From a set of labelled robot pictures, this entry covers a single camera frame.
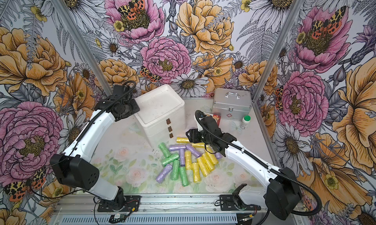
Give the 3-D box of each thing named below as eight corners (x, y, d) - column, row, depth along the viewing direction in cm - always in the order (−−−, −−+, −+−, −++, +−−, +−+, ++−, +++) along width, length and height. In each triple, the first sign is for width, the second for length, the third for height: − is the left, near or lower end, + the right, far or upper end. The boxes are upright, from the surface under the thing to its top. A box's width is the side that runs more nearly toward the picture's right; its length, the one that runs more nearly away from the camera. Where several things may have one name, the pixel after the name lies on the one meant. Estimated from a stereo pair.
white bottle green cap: (240, 128, 105) (244, 121, 98) (239, 122, 108) (242, 115, 101) (248, 128, 105) (251, 121, 98) (246, 122, 108) (250, 115, 101)
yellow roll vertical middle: (185, 170, 86) (185, 169, 85) (184, 151, 94) (184, 150, 92) (192, 169, 86) (192, 168, 85) (190, 151, 94) (190, 150, 92)
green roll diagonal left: (163, 166, 87) (163, 165, 86) (161, 162, 89) (160, 160, 88) (179, 158, 91) (179, 156, 89) (177, 153, 93) (177, 152, 91)
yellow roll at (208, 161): (209, 172, 86) (209, 170, 84) (201, 155, 92) (201, 154, 90) (215, 169, 87) (215, 168, 85) (206, 153, 93) (207, 151, 91)
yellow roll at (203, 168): (204, 177, 84) (204, 176, 82) (194, 161, 90) (194, 159, 88) (211, 173, 85) (211, 171, 84) (201, 157, 92) (201, 155, 90)
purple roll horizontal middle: (168, 150, 94) (168, 149, 92) (169, 146, 96) (168, 144, 94) (185, 150, 94) (185, 149, 92) (185, 146, 96) (185, 144, 94)
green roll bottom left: (171, 180, 83) (170, 179, 81) (172, 161, 90) (172, 160, 88) (178, 180, 83) (178, 179, 81) (179, 161, 90) (179, 160, 88)
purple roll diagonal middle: (185, 147, 95) (185, 146, 94) (188, 144, 97) (188, 143, 95) (198, 158, 91) (198, 156, 89) (201, 154, 92) (201, 153, 91)
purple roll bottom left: (155, 180, 83) (154, 178, 81) (168, 164, 89) (168, 162, 87) (160, 184, 82) (159, 182, 80) (173, 167, 88) (172, 165, 86)
